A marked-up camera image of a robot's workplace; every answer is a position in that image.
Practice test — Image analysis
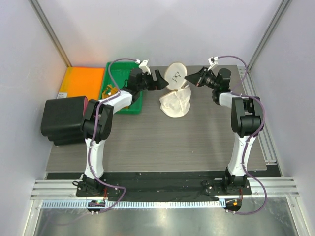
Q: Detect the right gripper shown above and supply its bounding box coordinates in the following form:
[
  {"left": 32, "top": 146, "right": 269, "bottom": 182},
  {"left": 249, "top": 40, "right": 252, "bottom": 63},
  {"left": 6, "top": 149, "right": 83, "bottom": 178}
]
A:
[{"left": 185, "top": 67, "right": 219, "bottom": 90}]

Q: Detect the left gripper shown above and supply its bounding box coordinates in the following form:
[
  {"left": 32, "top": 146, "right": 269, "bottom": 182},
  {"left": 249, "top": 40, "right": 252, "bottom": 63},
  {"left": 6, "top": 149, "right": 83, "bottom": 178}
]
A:
[{"left": 138, "top": 70, "right": 168, "bottom": 92}]

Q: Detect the orange lace bra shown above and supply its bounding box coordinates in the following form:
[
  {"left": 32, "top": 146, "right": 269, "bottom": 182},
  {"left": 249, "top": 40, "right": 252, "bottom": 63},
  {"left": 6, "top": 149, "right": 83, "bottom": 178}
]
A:
[{"left": 101, "top": 84, "right": 119, "bottom": 99}]

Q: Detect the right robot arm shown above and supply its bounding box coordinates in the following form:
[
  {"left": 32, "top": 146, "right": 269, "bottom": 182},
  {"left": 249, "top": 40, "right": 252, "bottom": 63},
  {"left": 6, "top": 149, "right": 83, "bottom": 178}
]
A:
[{"left": 185, "top": 67, "right": 265, "bottom": 196}]

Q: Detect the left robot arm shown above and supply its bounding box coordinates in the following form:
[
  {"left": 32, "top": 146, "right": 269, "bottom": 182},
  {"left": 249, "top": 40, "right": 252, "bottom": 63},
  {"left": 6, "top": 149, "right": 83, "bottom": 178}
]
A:
[{"left": 72, "top": 67, "right": 169, "bottom": 197}]

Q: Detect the green plastic tray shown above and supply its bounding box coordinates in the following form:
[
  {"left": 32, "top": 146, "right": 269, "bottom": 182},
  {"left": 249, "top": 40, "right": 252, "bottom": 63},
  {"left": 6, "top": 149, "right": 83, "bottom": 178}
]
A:
[{"left": 99, "top": 61, "right": 143, "bottom": 115}]

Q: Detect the orange clip file folder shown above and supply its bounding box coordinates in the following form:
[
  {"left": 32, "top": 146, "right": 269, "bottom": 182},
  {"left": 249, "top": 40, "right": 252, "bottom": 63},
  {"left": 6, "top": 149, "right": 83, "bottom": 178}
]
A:
[{"left": 57, "top": 67, "right": 105, "bottom": 100}]

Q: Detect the black pink drawer unit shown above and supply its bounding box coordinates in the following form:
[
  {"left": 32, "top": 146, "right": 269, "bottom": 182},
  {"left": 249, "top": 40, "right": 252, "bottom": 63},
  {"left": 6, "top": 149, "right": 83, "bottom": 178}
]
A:
[{"left": 40, "top": 96, "right": 88, "bottom": 146}]

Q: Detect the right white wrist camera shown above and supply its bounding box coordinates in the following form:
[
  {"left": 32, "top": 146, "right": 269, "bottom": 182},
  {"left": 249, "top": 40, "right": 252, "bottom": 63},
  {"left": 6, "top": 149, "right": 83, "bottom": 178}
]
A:
[{"left": 208, "top": 57, "right": 219, "bottom": 71}]

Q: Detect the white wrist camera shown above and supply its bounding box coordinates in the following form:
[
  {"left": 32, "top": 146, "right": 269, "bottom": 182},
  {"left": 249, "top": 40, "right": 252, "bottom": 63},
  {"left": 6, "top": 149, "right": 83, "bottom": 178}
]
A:
[
  {"left": 135, "top": 59, "right": 151, "bottom": 75},
  {"left": 208, "top": 57, "right": 219, "bottom": 71}
]

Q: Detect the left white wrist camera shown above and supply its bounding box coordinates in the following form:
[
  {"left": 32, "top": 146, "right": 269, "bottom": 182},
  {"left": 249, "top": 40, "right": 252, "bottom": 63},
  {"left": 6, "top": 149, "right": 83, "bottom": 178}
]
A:
[{"left": 135, "top": 59, "right": 151, "bottom": 75}]

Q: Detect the right aluminium frame post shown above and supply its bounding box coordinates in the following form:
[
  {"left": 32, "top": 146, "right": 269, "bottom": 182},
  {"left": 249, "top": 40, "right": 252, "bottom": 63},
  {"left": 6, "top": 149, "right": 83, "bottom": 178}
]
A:
[{"left": 248, "top": 0, "right": 292, "bottom": 71}]

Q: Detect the aluminium frame post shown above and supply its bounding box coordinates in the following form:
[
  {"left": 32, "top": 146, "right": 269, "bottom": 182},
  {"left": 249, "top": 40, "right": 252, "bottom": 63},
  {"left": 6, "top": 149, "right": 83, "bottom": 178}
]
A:
[
  {"left": 29, "top": 0, "right": 72, "bottom": 67},
  {"left": 248, "top": 0, "right": 292, "bottom": 71}
]

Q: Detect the left aluminium frame post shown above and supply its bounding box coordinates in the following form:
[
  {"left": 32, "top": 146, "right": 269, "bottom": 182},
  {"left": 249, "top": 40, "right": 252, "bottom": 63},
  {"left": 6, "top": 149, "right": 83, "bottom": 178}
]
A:
[{"left": 29, "top": 0, "right": 72, "bottom": 67}]

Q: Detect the front aluminium rail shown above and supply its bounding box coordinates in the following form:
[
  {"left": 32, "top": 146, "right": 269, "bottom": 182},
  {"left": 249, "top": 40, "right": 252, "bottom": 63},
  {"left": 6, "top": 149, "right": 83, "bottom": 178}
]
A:
[{"left": 31, "top": 177, "right": 299, "bottom": 202}]

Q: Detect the white slotted cable duct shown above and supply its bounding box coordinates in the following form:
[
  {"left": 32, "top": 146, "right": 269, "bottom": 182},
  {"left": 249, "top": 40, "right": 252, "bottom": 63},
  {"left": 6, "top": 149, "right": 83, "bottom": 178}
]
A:
[{"left": 42, "top": 199, "right": 226, "bottom": 209}]

